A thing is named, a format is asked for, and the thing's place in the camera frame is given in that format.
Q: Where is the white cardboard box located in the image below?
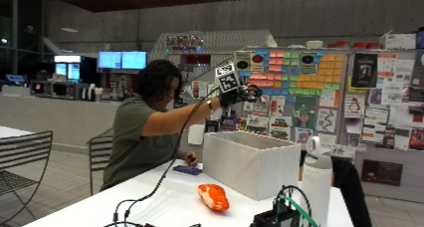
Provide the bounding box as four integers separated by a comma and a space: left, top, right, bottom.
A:
379, 32, 418, 51

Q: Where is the purple phone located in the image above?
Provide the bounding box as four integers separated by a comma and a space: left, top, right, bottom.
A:
173, 164, 207, 176

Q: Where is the black glove cable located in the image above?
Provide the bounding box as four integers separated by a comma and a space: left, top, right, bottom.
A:
104, 86, 223, 227

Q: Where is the black slatted metal chair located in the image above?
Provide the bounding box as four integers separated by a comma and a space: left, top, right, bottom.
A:
0, 129, 55, 225
87, 126, 116, 197

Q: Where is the dark landscape poster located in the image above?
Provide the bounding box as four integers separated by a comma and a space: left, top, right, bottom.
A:
361, 158, 405, 187

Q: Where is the blue monitor screen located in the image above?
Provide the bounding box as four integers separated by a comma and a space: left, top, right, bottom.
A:
122, 50, 150, 71
98, 51, 124, 70

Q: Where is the lit drinks fridge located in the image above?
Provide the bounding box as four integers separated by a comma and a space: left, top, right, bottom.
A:
54, 55, 84, 83

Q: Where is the the person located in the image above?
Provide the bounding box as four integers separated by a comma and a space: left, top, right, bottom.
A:
100, 59, 223, 192

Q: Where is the group of coloured sticky notes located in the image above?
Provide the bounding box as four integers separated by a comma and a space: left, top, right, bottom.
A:
244, 49, 346, 98

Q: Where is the black electronics box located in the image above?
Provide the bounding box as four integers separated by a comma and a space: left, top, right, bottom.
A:
249, 206, 302, 227

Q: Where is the white fabric storage box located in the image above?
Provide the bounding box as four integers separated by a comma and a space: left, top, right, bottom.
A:
203, 130, 304, 201

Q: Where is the white house-shaped structure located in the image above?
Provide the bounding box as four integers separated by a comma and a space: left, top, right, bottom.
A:
150, 29, 280, 62

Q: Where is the string of coloured lights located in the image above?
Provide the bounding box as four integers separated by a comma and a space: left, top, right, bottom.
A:
164, 34, 207, 54

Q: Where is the grey service counter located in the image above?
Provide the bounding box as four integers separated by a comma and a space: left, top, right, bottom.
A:
0, 93, 124, 149

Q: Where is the white round container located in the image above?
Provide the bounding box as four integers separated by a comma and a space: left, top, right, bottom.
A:
305, 40, 325, 50

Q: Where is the white water bottle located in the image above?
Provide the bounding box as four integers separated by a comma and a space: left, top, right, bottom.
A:
300, 135, 334, 227

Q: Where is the small blue screen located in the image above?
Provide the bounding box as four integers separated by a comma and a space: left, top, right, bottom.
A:
5, 74, 29, 84

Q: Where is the black jacket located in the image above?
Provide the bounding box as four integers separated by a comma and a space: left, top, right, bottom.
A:
330, 155, 374, 227

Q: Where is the black looped cable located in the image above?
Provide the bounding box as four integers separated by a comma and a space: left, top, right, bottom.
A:
272, 184, 314, 227

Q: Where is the white paper sign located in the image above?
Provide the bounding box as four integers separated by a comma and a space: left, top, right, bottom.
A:
188, 123, 208, 146

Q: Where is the green cable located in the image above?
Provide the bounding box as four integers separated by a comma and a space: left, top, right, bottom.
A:
280, 195, 321, 227

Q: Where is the white marker cube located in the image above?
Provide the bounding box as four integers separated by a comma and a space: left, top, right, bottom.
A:
215, 62, 243, 94

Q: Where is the orange white plush fish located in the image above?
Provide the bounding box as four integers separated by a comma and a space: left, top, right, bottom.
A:
197, 183, 232, 212

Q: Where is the black poster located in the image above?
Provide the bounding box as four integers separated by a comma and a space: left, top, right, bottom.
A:
350, 52, 379, 89

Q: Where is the display board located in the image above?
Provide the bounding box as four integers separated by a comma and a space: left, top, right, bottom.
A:
233, 47, 424, 203

